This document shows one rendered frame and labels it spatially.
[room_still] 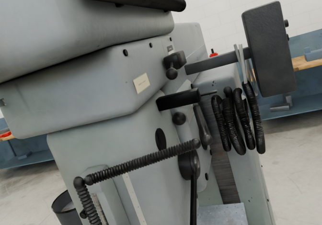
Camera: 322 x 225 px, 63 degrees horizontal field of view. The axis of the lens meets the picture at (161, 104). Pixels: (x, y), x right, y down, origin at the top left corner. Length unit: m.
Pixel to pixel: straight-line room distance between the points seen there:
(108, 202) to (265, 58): 0.45
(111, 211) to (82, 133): 0.14
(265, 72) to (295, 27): 4.09
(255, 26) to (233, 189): 0.57
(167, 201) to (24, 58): 0.32
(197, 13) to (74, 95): 4.35
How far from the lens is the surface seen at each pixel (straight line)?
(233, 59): 0.74
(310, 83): 4.90
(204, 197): 1.02
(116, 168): 0.34
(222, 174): 0.96
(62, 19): 0.28
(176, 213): 0.51
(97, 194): 0.46
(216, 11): 4.66
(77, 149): 0.48
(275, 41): 0.65
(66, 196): 2.93
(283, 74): 0.67
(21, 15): 0.30
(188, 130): 0.61
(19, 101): 0.47
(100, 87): 0.37
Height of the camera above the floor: 1.71
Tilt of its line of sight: 12 degrees down
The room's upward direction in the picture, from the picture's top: 18 degrees counter-clockwise
